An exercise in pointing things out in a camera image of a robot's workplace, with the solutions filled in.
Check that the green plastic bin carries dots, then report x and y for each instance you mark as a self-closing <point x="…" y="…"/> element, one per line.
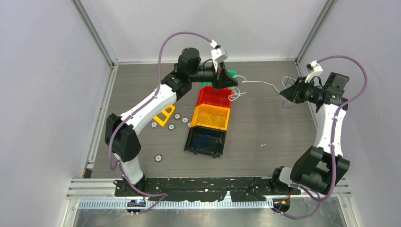
<point x="208" y="83"/>

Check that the round disc middle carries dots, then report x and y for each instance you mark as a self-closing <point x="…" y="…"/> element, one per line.
<point x="185" y="120"/>

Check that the round disc lower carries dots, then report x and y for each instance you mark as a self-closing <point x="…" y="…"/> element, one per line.
<point x="171" y="127"/>

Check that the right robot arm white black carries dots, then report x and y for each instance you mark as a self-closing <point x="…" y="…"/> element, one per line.
<point x="323" y="164"/>

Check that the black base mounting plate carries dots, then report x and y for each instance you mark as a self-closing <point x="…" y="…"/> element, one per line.
<point x="210" y="189"/>

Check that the aluminium frame rail front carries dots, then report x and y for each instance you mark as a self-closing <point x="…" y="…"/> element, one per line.
<point x="115" y="194"/>

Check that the lone round disc front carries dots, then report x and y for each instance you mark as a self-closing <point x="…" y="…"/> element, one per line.
<point x="158" y="158"/>

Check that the black plastic bin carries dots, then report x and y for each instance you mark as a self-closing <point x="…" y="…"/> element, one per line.
<point x="206" y="141"/>

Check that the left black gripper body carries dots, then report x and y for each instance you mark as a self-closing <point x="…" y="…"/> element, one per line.
<point x="216" y="76"/>

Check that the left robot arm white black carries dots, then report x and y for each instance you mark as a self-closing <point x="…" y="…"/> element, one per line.
<point x="121" y="134"/>

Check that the red plastic bin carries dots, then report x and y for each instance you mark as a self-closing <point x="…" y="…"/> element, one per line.
<point x="219" y="97"/>

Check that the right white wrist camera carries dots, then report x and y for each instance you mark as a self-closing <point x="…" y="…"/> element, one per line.
<point x="314" y="69"/>

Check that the yellow plastic bin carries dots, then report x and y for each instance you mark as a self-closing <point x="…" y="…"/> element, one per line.
<point x="211" y="116"/>

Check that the yellow triangular plastic piece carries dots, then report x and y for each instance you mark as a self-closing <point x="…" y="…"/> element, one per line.
<point x="164" y="116"/>

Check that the round disc red centre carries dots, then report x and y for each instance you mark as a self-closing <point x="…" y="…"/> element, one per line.
<point x="177" y="116"/>

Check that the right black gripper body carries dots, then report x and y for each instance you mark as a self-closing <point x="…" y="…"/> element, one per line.
<point x="304" y="92"/>

